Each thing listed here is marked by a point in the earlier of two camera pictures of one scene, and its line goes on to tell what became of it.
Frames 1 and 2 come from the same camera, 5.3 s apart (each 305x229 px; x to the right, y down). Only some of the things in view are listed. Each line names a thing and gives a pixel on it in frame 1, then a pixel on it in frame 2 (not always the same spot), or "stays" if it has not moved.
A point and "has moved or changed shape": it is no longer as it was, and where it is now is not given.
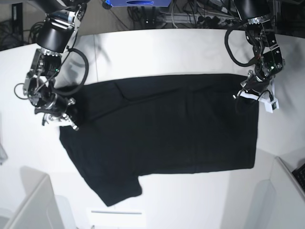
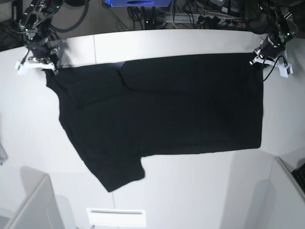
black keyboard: (299, 173) stays
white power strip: (199, 19) stays
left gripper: (50, 104) -> (43, 52)
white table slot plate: (116, 217) stays
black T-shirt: (124, 129) has moved or changed shape
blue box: (138, 3) stays
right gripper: (254, 81) -> (269, 48)
